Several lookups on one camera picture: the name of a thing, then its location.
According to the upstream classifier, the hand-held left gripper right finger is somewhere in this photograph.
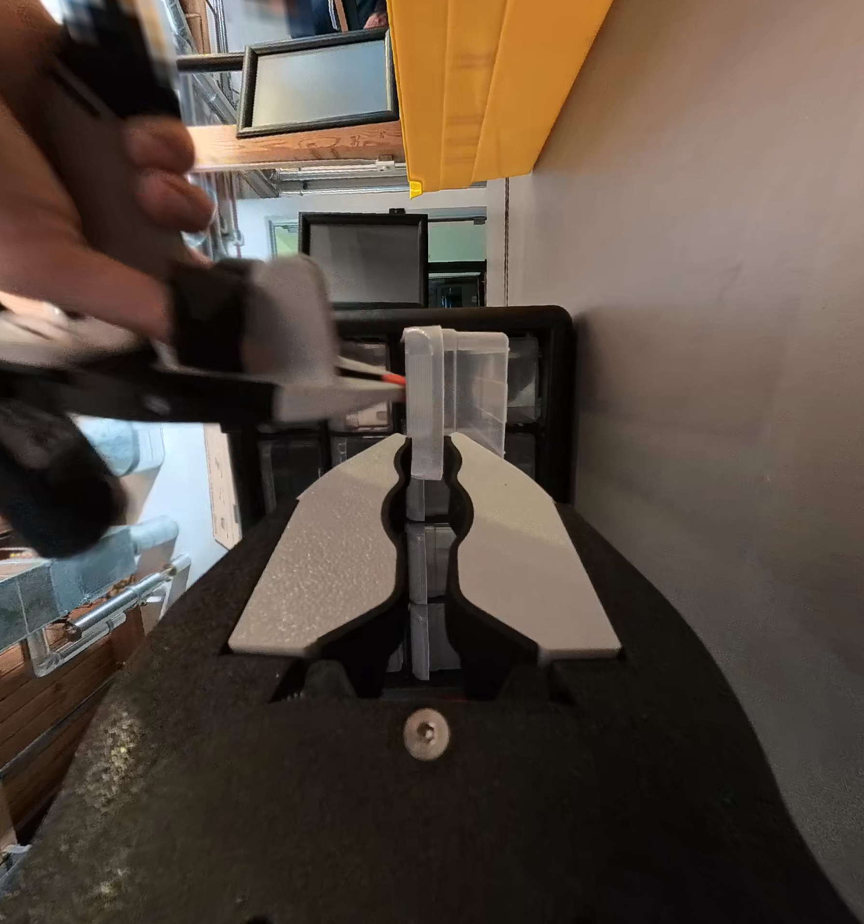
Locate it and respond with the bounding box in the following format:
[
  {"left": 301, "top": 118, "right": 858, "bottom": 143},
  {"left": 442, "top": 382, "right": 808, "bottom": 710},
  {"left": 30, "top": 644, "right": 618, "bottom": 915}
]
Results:
[{"left": 444, "top": 431, "right": 623, "bottom": 661}]

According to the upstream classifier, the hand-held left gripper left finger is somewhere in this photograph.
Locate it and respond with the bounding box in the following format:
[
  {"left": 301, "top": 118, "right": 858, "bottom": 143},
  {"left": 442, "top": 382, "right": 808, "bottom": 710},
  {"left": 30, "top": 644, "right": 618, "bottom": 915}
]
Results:
[{"left": 230, "top": 434, "right": 411, "bottom": 658}]

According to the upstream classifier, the black drawer cabinet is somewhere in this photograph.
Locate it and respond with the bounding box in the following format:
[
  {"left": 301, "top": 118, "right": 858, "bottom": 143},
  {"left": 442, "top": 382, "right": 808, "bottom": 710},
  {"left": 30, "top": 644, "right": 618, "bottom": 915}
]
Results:
[{"left": 223, "top": 304, "right": 577, "bottom": 550}]

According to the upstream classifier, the clear plastic drawer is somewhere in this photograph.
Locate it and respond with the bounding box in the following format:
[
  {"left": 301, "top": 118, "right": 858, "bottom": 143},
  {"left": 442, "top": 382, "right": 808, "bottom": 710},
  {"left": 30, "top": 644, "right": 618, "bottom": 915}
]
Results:
[{"left": 399, "top": 325, "right": 512, "bottom": 680}]

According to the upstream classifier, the yellow plastic bin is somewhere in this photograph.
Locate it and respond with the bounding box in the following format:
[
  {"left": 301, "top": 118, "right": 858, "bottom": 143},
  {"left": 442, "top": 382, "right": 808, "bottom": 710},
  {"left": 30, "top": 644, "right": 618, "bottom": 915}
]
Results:
[{"left": 386, "top": 0, "right": 613, "bottom": 196}]

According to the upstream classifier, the dark panel on stand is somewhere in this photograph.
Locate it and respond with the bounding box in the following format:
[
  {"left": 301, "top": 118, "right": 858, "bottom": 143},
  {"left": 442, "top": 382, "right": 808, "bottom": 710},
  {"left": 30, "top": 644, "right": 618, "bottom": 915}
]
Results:
[
  {"left": 238, "top": 29, "right": 400, "bottom": 138},
  {"left": 300, "top": 213, "right": 430, "bottom": 311}
]

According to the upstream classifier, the wooden ceiling beam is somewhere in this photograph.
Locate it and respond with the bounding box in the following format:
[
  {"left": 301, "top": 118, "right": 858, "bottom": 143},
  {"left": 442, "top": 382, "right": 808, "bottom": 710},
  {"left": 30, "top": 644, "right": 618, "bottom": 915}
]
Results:
[{"left": 187, "top": 120, "right": 404, "bottom": 174}]

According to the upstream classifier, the person's right hand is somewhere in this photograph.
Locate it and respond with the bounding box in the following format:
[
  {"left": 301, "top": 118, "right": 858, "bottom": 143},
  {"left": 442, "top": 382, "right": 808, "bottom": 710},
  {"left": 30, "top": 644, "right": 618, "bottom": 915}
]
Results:
[{"left": 0, "top": 0, "right": 216, "bottom": 340}]

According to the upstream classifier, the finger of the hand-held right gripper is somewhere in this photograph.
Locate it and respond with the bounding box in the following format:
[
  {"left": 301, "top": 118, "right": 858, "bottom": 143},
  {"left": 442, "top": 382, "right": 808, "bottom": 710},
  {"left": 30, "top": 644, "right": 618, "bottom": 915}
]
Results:
[{"left": 235, "top": 256, "right": 404, "bottom": 423}]

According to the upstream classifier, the metal air duct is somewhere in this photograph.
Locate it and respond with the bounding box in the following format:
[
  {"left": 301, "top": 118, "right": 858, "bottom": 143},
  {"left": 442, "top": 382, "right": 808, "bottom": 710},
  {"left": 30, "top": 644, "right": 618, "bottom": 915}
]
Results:
[{"left": 0, "top": 520, "right": 188, "bottom": 680}]

